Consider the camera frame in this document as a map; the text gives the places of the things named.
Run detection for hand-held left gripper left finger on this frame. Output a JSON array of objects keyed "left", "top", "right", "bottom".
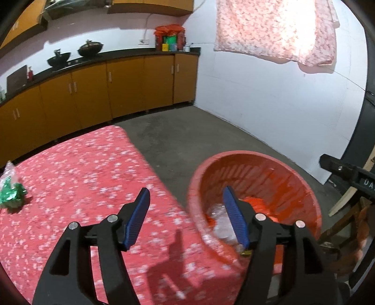
[{"left": 32, "top": 188, "right": 151, "bottom": 305}]

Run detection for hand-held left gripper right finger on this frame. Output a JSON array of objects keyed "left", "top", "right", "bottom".
[{"left": 222, "top": 185, "right": 343, "bottom": 305}]

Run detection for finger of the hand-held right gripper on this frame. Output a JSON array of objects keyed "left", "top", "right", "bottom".
[{"left": 320, "top": 154, "right": 356, "bottom": 184}]

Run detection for clear bag with white contents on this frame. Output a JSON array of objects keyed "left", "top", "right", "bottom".
[{"left": 206, "top": 202, "right": 239, "bottom": 245}]

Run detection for red plastic basket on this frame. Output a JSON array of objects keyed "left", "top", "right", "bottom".
[{"left": 187, "top": 151, "right": 323, "bottom": 275}]

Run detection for green printed plastic bag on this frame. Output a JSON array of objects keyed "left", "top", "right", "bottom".
[{"left": 0, "top": 182, "right": 27, "bottom": 209}]

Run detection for clear plastic bag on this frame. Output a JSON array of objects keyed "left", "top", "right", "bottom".
[{"left": 2, "top": 161, "right": 17, "bottom": 188}]

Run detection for wooden stick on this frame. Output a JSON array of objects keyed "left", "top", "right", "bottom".
[{"left": 327, "top": 160, "right": 370, "bottom": 217}]

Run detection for red floral tablecloth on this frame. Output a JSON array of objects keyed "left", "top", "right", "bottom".
[{"left": 0, "top": 126, "right": 249, "bottom": 305}]

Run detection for wooden chair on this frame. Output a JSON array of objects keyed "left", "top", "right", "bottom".
[{"left": 318, "top": 196, "right": 370, "bottom": 278}]

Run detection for brown lower kitchen cabinets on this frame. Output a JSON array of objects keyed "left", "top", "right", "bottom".
[{"left": 0, "top": 53, "right": 201, "bottom": 165}]

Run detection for pink floral hanging cloth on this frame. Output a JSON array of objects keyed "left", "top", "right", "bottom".
[{"left": 213, "top": 0, "right": 340, "bottom": 67}]

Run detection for black kitchen countertop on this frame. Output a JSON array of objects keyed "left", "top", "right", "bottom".
[{"left": 0, "top": 47, "right": 202, "bottom": 102}]

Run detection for black wok with lid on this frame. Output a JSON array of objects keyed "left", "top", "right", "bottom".
[{"left": 77, "top": 39, "right": 104, "bottom": 57}]

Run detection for black wok with ladle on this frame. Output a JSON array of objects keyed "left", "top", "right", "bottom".
[{"left": 47, "top": 49, "right": 72, "bottom": 67}]

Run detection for brown cutting board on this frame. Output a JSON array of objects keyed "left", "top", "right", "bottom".
[{"left": 6, "top": 65, "right": 28, "bottom": 93}]

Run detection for red bag over canisters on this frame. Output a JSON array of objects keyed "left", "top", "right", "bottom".
[{"left": 154, "top": 24, "right": 186, "bottom": 37}]

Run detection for range hood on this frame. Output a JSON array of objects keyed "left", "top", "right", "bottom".
[{"left": 41, "top": 0, "right": 113, "bottom": 21}]

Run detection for white power cable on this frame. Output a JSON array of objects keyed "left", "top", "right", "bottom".
[{"left": 143, "top": 13, "right": 153, "bottom": 40}]

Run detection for brown upper wall cabinets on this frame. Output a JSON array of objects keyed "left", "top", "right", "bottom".
[
  {"left": 108, "top": 0, "right": 194, "bottom": 16},
  {"left": 0, "top": 0, "right": 49, "bottom": 50}
]

